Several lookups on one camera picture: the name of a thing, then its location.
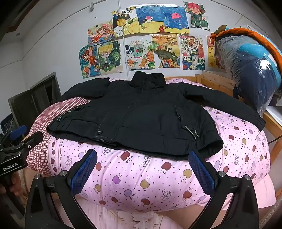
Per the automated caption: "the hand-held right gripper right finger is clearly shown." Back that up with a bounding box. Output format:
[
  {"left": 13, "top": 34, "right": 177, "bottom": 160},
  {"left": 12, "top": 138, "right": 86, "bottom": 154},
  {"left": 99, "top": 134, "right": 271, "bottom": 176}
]
[{"left": 187, "top": 150, "right": 259, "bottom": 229}]

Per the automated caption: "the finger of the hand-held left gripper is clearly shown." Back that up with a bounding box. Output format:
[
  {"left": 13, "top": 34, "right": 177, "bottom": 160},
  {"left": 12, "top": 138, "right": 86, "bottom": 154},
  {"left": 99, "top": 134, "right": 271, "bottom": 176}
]
[
  {"left": 20, "top": 132, "right": 44, "bottom": 152},
  {"left": 10, "top": 125, "right": 27, "bottom": 140}
]

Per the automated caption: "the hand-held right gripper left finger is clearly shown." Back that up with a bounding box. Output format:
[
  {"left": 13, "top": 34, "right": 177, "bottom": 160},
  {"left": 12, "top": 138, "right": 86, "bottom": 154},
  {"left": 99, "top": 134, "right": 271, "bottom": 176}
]
[{"left": 25, "top": 149, "right": 98, "bottom": 229}]

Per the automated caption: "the black puffer jacket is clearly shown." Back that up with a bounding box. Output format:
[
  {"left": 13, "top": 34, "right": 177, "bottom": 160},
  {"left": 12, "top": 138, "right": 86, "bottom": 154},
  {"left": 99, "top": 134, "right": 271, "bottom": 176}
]
[{"left": 46, "top": 71, "right": 266, "bottom": 161}]

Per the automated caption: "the person's left hand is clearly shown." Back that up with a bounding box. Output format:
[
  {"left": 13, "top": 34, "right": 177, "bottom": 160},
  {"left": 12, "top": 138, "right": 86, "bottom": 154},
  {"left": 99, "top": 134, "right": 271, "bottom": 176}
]
[{"left": 0, "top": 173, "right": 23, "bottom": 196}]

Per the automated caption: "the blue plastic crate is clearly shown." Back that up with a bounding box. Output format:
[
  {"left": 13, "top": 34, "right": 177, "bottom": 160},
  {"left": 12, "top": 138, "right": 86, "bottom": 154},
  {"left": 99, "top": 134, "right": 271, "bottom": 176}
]
[{"left": 0, "top": 114, "right": 16, "bottom": 135}]

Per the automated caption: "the pink apple print quilt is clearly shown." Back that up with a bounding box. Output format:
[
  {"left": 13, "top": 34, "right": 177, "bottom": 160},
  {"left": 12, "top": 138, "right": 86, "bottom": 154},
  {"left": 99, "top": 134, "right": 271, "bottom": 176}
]
[{"left": 27, "top": 76, "right": 271, "bottom": 213}]

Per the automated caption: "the pink bed sheet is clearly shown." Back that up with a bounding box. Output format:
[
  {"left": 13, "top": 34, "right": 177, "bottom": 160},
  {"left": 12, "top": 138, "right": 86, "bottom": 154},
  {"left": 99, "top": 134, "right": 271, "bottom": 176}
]
[{"left": 52, "top": 176, "right": 278, "bottom": 229}]

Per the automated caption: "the orange cloth bundle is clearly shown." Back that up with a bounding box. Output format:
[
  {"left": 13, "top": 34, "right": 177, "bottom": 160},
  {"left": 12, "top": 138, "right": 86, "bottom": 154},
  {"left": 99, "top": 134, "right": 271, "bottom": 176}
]
[{"left": 210, "top": 25, "right": 282, "bottom": 66}]

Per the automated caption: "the black cable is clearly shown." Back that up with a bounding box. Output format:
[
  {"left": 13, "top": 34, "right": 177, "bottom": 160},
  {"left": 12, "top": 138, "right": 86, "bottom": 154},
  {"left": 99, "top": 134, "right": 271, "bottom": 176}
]
[{"left": 268, "top": 132, "right": 282, "bottom": 144}]

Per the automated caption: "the wooden bed frame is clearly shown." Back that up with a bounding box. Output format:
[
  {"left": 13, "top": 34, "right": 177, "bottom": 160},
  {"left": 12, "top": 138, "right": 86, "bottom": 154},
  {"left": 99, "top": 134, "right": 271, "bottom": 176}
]
[{"left": 164, "top": 70, "right": 282, "bottom": 163}]

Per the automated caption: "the orange-haired girl wall drawing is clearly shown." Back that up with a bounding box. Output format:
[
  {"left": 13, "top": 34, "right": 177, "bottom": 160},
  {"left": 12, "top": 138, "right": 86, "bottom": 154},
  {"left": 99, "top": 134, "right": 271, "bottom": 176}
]
[{"left": 79, "top": 45, "right": 101, "bottom": 79}]

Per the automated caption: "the yellow chick wall drawing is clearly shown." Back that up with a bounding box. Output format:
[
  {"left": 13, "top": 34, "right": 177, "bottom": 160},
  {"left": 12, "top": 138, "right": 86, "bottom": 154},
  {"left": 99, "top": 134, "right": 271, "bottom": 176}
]
[{"left": 207, "top": 35, "right": 225, "bottom": 72}]

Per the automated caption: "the blond child wall drawing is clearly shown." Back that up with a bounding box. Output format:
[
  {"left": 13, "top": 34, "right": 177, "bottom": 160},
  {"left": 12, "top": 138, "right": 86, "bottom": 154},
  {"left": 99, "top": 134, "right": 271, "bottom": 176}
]
[{"left": 96, "top": 40, "right": 124, "bottom": 76}]

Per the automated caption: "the red town wall drawing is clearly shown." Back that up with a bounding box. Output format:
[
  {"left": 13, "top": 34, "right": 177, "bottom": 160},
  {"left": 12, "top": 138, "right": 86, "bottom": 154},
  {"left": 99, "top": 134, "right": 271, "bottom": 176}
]
[{"left": 179, "top": 34, "right": 207, "bottom": 71}]

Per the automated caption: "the white wall pipe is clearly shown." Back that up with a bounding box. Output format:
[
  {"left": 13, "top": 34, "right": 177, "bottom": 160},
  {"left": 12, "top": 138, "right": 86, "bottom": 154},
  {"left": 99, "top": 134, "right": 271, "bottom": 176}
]
[{"left": 123, "top": 36, "right": 128, "bottom": 67}]

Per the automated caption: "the landscape wall drawing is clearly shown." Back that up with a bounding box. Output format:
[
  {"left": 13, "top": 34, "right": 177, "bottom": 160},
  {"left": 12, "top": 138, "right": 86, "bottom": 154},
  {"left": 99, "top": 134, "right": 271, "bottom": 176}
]
[{"left": 152, "top": 34, "right": 181, "bottom": 69}]

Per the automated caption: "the swimming girl wall drawing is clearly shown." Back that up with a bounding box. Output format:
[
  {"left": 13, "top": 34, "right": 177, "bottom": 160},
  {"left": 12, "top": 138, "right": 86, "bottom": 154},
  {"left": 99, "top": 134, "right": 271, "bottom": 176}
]
[{"left": 88, "top": 22, "right": 115, "bottom": 46}]

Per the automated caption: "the orange fruit juice wall drawing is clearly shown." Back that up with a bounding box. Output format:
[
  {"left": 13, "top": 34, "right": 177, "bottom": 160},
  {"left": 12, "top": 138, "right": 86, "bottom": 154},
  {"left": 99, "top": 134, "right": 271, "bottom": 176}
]
[{"left": 124, "top": 36, "right": 156, "bottom": 71}]

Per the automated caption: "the pineapple wall drawing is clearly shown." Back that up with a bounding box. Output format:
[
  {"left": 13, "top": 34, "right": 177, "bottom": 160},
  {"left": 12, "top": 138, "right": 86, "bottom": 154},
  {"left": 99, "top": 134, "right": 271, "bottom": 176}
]
[{"left": 112, "top": 9, "right": 138, "bottom": 38}]

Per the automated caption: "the pink jellyfish wall drawing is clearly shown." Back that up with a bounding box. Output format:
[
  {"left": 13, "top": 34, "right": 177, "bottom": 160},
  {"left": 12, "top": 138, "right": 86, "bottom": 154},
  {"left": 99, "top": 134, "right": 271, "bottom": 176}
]
[{"left": 162, "top": 5, "right": 190, "bottom": 35}]

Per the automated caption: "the red-haired boy wall drawing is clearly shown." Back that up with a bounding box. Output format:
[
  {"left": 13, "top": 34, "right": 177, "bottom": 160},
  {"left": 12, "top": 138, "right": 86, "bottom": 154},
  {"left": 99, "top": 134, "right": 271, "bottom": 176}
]
[{"left": 183, "top": 1, "right": 210, "bottom": 30}]

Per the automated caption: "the sea fish wall drawing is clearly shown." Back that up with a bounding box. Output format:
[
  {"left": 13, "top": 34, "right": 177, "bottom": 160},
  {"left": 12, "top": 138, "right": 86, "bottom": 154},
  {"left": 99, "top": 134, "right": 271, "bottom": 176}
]
[{"left": 135, "top": 5, "right": 165, "bottom": 34}]

